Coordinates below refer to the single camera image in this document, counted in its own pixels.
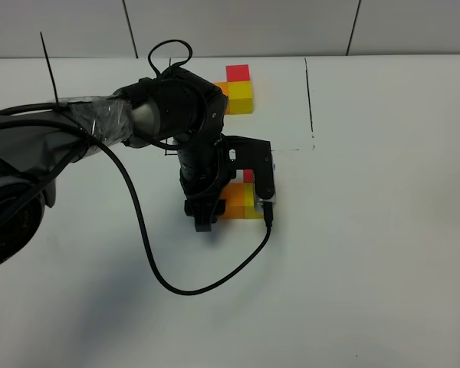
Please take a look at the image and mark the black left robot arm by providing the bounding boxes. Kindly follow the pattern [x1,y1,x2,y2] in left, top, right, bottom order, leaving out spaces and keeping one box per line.
[0,66,228,265]

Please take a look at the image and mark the black left camera cable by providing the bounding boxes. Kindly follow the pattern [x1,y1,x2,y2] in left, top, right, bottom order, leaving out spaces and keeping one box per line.
[0,38,274,297]

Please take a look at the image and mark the red template cube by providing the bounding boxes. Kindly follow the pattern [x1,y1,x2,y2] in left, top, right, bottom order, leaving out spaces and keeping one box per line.
[225,64,251,82]

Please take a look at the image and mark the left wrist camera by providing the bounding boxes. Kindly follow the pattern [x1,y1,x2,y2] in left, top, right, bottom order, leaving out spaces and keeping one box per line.
[221,136,275,202]

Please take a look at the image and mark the yellow template cube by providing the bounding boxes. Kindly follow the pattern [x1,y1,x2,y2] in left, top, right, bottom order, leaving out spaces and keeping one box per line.
[228,80,254,115]

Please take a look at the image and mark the orange template cube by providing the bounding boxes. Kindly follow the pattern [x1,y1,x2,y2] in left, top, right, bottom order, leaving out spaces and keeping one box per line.
[213,81,229,115]

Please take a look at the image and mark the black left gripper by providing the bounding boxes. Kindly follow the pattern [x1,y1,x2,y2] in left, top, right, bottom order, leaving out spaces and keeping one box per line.
[177,134,236,232]

